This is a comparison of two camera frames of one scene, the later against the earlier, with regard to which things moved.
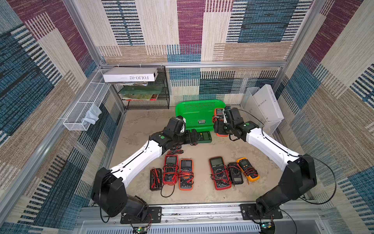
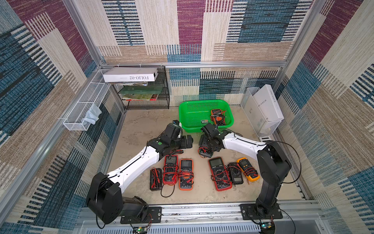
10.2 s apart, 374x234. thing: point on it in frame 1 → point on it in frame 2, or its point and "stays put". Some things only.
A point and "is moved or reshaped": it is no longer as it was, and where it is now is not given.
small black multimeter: x=235 y=173 stays put
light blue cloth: x=92 y=115 stays put
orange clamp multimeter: x=218 y=116 stays put
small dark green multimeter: x=205 y=137 is moved or reshaped
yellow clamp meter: x=248 y=169 stays put
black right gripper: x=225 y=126 → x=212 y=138
